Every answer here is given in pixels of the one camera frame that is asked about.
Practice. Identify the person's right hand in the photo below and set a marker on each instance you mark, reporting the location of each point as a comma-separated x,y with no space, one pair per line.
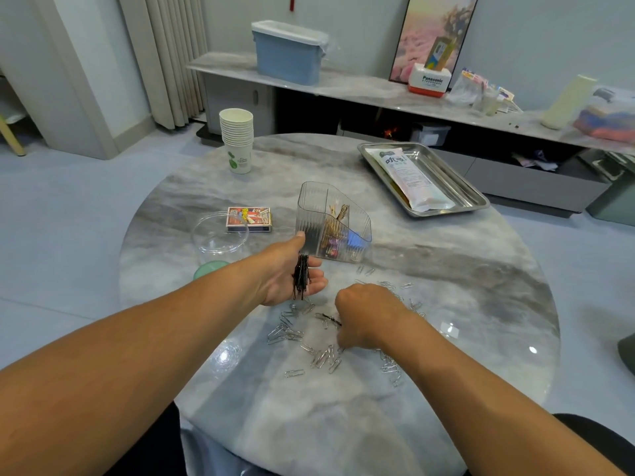
372,317

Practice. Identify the person's left hand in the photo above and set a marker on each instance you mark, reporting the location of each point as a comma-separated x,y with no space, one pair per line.
283,272

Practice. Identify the pile of floss picks and clips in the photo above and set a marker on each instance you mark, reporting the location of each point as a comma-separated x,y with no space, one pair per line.
332,332

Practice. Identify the colourful matchbox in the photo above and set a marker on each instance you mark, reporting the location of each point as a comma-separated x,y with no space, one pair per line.
248,218

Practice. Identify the clear ribbed organizer box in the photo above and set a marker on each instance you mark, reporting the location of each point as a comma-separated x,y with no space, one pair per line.
327,218

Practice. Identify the pale green plastic lid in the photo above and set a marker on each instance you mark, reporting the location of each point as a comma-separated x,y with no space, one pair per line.
210,267

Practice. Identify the clear round plastic bowl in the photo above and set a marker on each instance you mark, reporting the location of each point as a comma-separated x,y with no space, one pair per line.
218,235

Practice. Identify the group of white paper cups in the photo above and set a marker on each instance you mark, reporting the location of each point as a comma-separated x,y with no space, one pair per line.
237,141

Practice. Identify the clear printed plastic bag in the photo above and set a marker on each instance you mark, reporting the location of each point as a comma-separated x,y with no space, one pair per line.
415,180

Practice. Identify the metal tray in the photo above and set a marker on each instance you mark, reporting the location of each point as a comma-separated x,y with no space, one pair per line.
471,188

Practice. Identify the person's right forearm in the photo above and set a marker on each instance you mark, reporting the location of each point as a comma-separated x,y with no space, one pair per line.
506,411

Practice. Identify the person's left forearm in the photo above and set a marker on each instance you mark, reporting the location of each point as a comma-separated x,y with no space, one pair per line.
109,386

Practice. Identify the white box in cabinet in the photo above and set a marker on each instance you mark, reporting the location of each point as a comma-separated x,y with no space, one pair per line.
432,135

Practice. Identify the grey cabinet with marble top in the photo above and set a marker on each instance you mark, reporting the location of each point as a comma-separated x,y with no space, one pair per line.
337,82

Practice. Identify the blue storage box white lid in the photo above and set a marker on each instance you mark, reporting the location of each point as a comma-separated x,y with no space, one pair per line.
290,51

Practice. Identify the loose papers in cabinet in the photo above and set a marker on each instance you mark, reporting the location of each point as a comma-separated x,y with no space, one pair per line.
538,160

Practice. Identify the white and red small box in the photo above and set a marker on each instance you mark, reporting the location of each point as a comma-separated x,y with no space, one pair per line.
430,81

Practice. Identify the clear bag of snacks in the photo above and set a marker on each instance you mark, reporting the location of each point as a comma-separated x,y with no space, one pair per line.
465,87

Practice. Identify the beige curtain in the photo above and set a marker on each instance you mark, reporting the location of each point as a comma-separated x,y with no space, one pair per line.
164,54

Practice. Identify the trash bin with black bag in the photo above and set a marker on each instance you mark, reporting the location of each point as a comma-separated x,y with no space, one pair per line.
628,352

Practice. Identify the colourful small packet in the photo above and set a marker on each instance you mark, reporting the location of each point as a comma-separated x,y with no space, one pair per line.
505,94

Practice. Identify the small colourful box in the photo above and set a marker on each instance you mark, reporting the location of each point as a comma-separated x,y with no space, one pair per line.
440,54

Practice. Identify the grey green storage bin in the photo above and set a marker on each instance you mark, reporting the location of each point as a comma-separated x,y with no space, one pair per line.
615,188

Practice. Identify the framed pink picture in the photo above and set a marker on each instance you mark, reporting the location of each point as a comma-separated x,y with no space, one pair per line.
427,34

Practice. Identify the cream paper roll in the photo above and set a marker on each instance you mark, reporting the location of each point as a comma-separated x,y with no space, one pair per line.
569,102

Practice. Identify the clear storage box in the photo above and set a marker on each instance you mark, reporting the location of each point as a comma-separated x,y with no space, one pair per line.
608,114

